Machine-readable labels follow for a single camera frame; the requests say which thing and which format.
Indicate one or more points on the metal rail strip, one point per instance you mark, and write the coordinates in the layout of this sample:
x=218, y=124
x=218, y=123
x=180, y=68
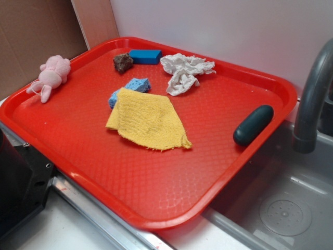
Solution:
x=72, y=219

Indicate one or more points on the brown cardboard panel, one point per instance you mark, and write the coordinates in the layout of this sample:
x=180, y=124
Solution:
x=31, y=32

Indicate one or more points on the brown rock-like lump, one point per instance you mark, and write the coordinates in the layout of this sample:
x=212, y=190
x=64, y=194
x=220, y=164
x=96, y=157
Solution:
x=123, y=62

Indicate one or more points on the grey sink basin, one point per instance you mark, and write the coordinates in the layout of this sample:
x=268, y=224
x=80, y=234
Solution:
x=280, y=199

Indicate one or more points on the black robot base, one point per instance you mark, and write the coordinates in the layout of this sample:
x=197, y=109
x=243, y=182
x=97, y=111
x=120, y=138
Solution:
x=26, y=175

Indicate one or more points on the blue sponge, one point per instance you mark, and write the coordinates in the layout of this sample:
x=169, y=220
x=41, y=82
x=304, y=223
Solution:
x=140, y=85

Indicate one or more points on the grey faucet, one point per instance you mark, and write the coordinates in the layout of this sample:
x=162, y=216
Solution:
x=315, y=108

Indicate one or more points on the red plastic tray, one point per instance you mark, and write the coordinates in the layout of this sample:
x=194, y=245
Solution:
x=149, y=189

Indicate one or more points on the pink plush toy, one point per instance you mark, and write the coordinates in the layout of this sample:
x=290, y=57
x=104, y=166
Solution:
x=53, y=74

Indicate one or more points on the blue rectangular block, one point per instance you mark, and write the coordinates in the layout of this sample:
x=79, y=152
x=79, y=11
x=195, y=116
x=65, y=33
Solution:
x=146, y=56

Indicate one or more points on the dark green oval object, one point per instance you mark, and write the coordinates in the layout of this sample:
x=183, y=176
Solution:
x=253, y=125

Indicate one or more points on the crumpled white paper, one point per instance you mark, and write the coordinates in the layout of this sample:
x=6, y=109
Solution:
x=184, y=70

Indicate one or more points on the yellow cloth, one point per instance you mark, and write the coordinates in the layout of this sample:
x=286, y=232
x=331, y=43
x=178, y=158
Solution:
x=148, y=120

